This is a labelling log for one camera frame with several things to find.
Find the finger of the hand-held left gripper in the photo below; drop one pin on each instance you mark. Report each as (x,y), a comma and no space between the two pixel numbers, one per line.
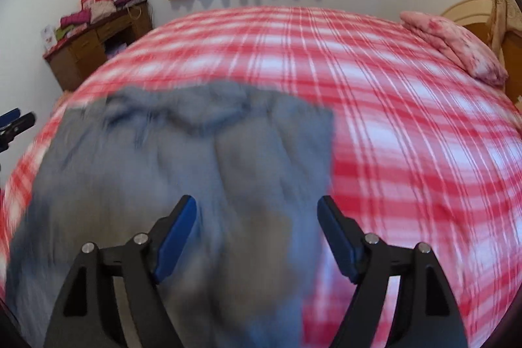
(23,122)
(9,117)

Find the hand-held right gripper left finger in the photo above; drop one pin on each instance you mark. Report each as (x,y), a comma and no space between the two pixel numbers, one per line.
(175,238)

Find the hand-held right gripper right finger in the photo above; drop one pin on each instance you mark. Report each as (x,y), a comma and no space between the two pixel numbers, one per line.
(338,240)

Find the grey puffer jacket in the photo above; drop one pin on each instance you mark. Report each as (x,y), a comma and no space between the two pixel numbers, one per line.
(163,176)

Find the magenta folded clothes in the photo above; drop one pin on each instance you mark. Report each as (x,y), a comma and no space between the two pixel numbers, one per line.
(75,20)

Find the pale pink folded clothes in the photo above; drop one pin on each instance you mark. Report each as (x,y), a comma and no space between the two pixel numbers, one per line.
(102,9)

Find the white printed card box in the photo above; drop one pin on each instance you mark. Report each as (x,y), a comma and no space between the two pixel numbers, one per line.
(49,36)

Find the brown wooden desk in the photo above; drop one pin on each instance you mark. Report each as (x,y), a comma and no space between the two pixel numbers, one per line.
(89,54)

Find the bed with red plaid sheet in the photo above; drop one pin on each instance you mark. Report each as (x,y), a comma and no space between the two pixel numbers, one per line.
(408,168)

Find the pink floral pillow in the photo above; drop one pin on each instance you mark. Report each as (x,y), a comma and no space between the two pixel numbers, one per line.
(456,42)

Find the wooden bed headboard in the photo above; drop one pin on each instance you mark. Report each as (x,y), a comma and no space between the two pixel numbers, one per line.
(477,13)

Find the beige floral side curtain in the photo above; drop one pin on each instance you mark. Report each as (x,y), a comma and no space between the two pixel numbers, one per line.
(505,13)

